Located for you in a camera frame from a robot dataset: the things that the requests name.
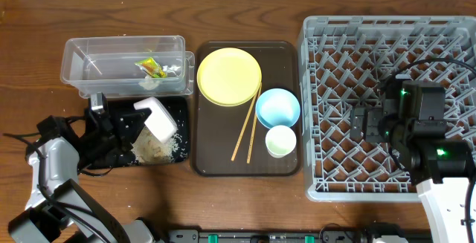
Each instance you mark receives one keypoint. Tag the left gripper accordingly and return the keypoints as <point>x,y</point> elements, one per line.
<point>109,133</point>

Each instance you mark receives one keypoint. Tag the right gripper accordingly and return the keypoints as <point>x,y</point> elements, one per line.
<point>372,117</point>

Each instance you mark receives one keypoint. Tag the white cup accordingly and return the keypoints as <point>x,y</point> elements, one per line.
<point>280,141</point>

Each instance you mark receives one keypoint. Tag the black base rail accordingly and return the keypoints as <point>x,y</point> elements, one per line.
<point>194,236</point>

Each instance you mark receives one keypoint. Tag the light blue bowl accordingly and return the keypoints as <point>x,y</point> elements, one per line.
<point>277,107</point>

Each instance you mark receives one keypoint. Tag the wooden chopstick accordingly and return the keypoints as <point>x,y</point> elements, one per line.
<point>236,148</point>
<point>254,124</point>

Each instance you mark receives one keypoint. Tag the brown serving tray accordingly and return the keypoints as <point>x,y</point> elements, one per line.
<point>217,128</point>

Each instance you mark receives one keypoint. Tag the yellow plate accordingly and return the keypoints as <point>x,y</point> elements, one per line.
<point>229,77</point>

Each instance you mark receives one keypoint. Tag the black waste tray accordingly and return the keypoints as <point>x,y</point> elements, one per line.
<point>177,107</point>

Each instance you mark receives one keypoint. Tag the white napkin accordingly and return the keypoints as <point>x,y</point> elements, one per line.
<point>173,72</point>

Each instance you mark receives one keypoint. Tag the grey dishwasher rack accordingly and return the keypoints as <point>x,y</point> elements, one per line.
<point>342,60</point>

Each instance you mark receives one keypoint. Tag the white bowl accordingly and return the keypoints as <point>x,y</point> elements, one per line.
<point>160,123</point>

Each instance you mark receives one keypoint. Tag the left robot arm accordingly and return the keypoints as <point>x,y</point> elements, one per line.
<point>65,148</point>

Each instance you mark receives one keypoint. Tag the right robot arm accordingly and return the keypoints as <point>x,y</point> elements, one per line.
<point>411,121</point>

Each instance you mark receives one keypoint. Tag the green orange snack wrapper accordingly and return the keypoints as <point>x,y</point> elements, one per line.
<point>151,68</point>

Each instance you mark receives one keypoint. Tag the clear plastic bin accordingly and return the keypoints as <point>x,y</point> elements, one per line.
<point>107,65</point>

